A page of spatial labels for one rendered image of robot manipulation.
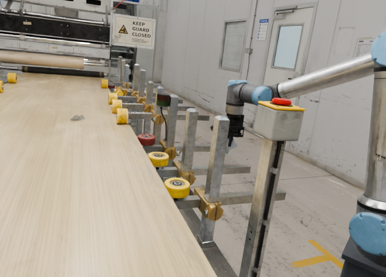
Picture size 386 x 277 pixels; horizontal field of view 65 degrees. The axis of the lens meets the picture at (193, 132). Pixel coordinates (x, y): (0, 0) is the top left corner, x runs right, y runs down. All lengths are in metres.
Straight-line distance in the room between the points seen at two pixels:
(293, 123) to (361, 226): 0.64
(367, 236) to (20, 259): 1.02
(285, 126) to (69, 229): 0.52
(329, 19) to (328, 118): 1.26
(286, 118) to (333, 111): 3.57
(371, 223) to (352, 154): 2.86
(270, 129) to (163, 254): 0.34
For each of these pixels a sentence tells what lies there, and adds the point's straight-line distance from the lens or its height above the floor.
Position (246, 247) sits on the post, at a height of 0.87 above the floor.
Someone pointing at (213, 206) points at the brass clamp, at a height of 0.86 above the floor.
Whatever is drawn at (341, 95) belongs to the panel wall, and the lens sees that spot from 4.13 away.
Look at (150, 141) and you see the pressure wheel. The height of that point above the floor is 0.89.
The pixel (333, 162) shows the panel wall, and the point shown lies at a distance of 4.20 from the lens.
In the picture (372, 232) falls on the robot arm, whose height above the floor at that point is 0.80.
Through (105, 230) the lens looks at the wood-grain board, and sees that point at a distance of 0.74.
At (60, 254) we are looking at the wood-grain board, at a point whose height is 0.90.
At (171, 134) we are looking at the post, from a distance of 1.37.
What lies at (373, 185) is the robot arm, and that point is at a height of 0.94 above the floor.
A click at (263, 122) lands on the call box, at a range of 0.64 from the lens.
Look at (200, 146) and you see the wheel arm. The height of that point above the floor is 0.86.
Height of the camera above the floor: 1.31
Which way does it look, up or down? 15 degrees down
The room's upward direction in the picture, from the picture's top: 6 degrees clockwise
